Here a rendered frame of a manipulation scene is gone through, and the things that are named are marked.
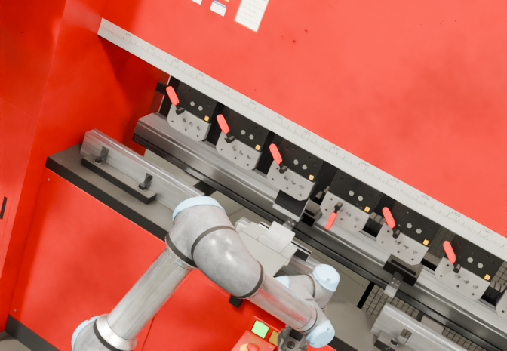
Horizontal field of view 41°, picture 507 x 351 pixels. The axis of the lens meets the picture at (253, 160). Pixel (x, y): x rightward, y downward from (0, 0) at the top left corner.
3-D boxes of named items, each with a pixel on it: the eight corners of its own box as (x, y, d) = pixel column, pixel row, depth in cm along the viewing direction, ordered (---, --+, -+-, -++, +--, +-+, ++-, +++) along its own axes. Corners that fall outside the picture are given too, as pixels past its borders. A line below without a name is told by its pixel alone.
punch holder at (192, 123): (165, 123, 233) (179, 80, 225) (178, 117, 240) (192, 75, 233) (201, 144, 229) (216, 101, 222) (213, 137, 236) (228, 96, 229)
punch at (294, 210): (271, 207, 229) (281, 184, 224) (274, 205, 230) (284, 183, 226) (296, 223, 226) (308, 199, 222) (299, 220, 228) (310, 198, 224)
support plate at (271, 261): (215, 255, 210) (216, 252, 210) (251, 223, 233) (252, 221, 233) (265, 285, 206) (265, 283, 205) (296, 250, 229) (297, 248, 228)
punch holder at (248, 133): (213, 151, 228) (229, 109, 220) (225, 144, 235) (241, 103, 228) (251, 173, 224) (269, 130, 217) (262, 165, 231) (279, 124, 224)
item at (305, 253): (255, 231, 234) (258, 224, 232) (259, 228, 236) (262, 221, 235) (305, 261, 229) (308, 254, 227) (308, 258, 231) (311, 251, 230)
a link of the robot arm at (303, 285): (290, 300, 175) (325, 296, 181) (271, 270, 183) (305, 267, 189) (281, 321, 179) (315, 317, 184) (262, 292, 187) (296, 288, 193)
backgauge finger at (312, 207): (266, 226, 236) (271, 214, 234) (294, 201, 258) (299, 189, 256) (296, 244, 233) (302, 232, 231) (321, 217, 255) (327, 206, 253)
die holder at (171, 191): (79, 153, 255) (85, 131, 250) (89, 149, 260) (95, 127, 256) (188, 220, 242) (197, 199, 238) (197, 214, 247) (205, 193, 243)
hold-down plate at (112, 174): (80, 164, 249) (82, 157, 247) (89, 159, 253) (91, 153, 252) (146, 204, 241) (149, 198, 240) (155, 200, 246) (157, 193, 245)
